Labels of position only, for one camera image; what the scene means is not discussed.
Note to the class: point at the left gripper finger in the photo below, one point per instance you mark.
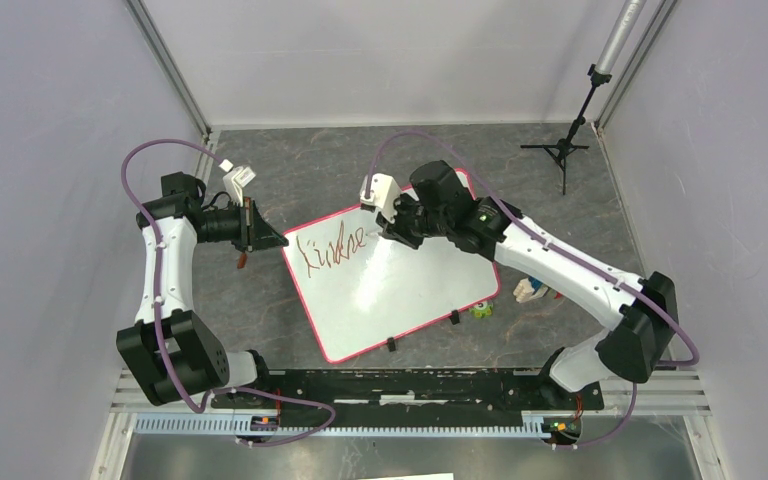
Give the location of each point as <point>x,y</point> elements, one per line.
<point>261,240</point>
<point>257,224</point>

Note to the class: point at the grey metal pole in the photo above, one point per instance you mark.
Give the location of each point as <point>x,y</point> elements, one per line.
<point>618,36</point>

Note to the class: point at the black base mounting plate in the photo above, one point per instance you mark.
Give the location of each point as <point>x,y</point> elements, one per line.
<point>418,397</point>

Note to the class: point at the black camera tripod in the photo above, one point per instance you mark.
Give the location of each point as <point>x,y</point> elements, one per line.
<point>560,150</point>

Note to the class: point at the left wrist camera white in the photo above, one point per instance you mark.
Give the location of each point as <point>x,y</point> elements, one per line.
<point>236,178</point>

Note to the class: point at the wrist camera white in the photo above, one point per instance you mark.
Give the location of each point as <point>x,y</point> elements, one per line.
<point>236,178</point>
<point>380,193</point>

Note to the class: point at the green owl toy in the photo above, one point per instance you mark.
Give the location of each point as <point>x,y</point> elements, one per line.
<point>482,309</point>

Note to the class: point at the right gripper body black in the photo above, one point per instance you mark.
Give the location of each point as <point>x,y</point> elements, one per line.
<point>413,222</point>

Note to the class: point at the grey slotted cable duct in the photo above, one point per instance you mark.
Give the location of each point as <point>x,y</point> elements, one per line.
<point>247,425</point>

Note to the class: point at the colourful toy brick stack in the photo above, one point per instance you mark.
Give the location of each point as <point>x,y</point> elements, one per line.
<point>530,289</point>

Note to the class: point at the whiteboard with pink frame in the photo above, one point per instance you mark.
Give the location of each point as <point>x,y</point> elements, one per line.
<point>358,293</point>

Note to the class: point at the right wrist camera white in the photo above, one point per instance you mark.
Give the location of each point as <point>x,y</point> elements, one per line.
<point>380,193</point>

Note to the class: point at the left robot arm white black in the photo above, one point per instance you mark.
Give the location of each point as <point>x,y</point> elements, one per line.
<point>169,350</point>

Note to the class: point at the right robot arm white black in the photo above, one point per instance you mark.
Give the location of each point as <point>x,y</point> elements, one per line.
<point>637,315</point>

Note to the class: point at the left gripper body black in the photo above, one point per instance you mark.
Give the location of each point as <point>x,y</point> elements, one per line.
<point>225,225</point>

